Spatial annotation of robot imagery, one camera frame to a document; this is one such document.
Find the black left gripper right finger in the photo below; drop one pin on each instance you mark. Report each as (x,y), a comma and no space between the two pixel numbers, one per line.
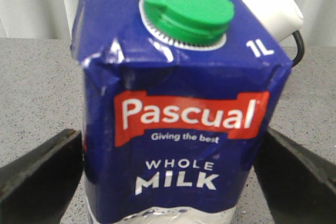
(298,185)

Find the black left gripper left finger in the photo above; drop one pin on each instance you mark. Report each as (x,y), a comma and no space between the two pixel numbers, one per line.
(38,187)

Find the blue white milk carton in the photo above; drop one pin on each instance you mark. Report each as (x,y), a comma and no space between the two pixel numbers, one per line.
(171,129)

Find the white mug black handle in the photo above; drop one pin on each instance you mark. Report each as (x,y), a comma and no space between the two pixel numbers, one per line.
(281,18)

